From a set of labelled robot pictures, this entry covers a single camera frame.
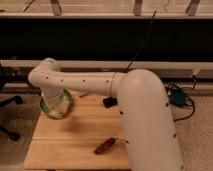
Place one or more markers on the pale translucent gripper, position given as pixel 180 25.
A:
pixel 62 98

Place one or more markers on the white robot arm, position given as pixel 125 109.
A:
pixel 146 117

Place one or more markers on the green ceramic bowl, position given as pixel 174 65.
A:
pixel 70 100

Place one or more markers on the black rectangular block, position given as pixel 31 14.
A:
pixel 109 102

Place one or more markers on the wooden table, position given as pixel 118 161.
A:
pixel 69 143

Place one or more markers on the blue power box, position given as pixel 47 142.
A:
pixel 177 97

